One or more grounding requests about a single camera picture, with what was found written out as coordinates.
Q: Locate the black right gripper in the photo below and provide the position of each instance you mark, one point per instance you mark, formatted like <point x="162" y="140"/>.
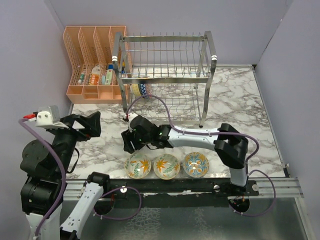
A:
<point x="128" y="136"/>

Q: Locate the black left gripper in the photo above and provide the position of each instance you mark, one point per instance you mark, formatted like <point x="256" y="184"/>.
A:
<point x="92" y="125"/>

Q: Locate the red patterned bowl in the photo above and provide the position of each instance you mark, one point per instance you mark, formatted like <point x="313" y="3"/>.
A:
<point x="145" y="90"/>

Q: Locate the yellow dotted white bowl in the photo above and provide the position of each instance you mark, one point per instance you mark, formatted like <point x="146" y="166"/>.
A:
<point x="135" y="90"/>

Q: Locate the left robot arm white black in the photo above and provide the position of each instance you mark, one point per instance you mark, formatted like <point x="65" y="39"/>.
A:
<point x="46" y="160"/>

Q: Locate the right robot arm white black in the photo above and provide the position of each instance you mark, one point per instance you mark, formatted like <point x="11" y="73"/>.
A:
<point x="230" y="145"/>

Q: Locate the stainless steel dish rack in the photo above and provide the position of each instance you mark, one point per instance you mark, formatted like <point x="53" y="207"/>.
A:
<point x="165" y="59"/>

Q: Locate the orange flower bowl left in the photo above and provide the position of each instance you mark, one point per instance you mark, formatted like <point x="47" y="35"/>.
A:
<point x="137" y="166"/>

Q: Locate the orange flower bowl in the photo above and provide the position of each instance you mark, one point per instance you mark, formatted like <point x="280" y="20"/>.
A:
<point x="166" y="166"/>
<point x="137" y="166"/>

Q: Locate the orange flower bowl middle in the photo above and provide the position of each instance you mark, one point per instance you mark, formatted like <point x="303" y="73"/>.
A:
<point x="166" y="166"/>

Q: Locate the small green white bottle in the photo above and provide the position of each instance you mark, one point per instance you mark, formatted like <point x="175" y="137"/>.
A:
<point x="81" y="78"/>

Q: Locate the green white box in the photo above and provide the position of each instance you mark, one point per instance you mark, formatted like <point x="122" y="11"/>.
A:
<point x="109" y="77"/>

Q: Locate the blue orange floral bowl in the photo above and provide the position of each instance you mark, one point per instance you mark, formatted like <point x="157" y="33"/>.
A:
<point x="196" y="164"/>

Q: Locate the peach plastic file organizer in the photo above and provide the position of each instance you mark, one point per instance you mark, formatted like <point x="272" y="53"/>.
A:
<point x="88" y="46"/>

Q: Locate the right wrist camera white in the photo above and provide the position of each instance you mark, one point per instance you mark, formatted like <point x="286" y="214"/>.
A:
<point x="128" y="117"/>

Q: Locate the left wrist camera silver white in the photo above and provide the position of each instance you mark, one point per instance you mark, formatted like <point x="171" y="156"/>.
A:
<point x="47" y="117"/>

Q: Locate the black mounting rail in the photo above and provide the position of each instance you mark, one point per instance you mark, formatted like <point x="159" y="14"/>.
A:
<point x="177" y="192"/>

